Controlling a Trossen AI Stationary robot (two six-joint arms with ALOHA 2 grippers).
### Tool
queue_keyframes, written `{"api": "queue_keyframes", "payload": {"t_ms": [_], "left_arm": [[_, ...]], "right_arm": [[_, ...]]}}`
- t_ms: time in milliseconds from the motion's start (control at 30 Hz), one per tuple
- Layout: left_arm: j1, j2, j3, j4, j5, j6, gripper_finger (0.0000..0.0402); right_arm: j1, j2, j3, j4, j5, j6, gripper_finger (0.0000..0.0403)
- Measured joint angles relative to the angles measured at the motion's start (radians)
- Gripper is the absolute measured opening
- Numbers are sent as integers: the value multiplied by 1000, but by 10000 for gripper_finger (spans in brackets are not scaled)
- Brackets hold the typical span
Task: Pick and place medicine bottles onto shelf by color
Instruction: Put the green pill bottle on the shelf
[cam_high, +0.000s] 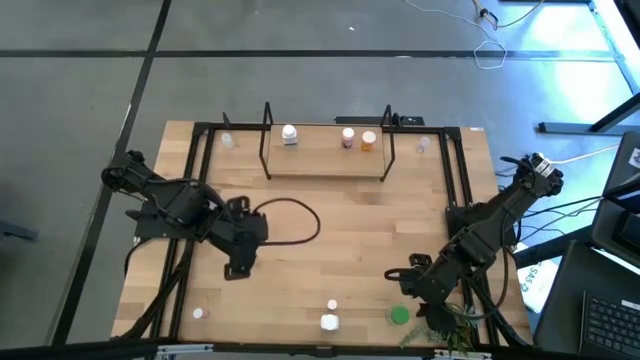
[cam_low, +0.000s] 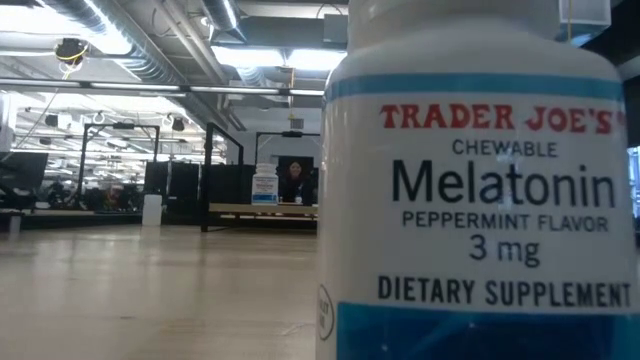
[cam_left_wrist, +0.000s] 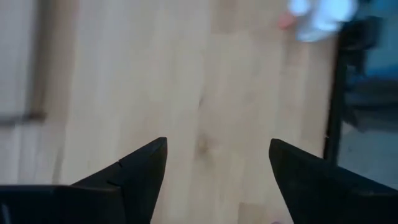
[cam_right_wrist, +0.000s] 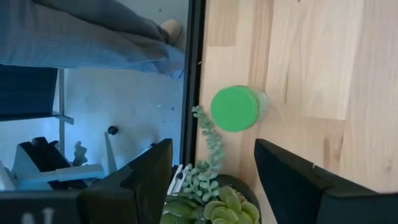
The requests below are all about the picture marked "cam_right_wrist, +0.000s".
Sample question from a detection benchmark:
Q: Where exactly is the silver mounting bracket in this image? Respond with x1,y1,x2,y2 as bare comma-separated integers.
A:
167,164,191,196

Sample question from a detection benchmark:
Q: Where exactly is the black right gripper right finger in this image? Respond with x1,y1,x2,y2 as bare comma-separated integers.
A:
254,138,398,224

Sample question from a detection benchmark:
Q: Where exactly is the green cap caffeine bottle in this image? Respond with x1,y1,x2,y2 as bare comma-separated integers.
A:
210,85,270,133

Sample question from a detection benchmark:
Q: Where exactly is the black knob post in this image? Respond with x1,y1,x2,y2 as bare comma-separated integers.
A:
104,125,119,175

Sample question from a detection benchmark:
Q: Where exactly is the grey metal leg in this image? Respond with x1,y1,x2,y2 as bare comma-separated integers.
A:
57,68,75,156

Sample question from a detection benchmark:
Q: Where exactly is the white and black stand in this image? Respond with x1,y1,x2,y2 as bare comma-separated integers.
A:
0,136,105,191

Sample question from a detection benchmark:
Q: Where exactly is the person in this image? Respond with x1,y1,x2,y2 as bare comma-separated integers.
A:
0,0,187,76

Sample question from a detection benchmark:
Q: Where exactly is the black aluminium rig frame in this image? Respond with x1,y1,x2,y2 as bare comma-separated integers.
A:
181,0,206,166

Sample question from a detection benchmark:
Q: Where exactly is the dark blue panel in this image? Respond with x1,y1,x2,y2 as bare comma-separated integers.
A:
0,64,59,122

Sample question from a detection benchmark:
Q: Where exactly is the potted green succulent plant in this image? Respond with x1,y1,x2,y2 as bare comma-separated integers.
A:
160,105,262,224

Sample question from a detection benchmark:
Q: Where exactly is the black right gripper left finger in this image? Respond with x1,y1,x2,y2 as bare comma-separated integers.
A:
79,138,174,224

